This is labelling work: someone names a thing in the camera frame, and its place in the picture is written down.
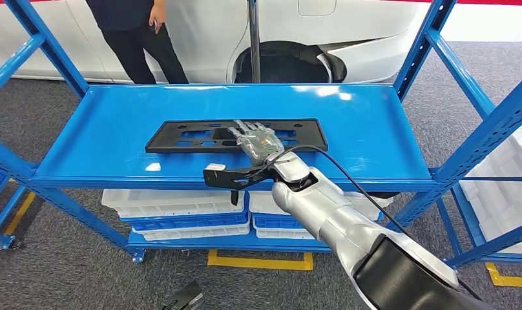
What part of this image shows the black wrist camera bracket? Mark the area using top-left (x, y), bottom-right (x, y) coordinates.
top-left (224, 164), bottom-right (283, 191)

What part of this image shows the person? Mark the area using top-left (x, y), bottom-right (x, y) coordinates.
top-left (85, 0), bottom-right (189, 85)

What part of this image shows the silver metal pole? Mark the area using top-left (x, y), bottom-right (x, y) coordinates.
top-left (247, 0), bottom-right (262, 83)

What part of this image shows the person's hand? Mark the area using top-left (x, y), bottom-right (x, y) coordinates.
top-left (149, 0), bottom-right (168, 34)

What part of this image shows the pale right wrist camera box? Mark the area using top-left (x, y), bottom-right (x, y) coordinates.
top-left (202, 162), bottom-right (229, 189)

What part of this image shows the black plastic plate holder part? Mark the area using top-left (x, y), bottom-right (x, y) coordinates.
top-left (145, 119), bottom-right (329, 155)

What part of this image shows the white car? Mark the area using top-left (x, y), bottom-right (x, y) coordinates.
top-left (0, 0), bottom-right (433, 84)

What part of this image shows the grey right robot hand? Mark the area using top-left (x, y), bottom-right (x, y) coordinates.
top-left (226, 119), bottom-right (286, 167)

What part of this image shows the large white plastic crate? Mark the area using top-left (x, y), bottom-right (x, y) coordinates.
top-left (459, 124), bottom-right (522, 255)

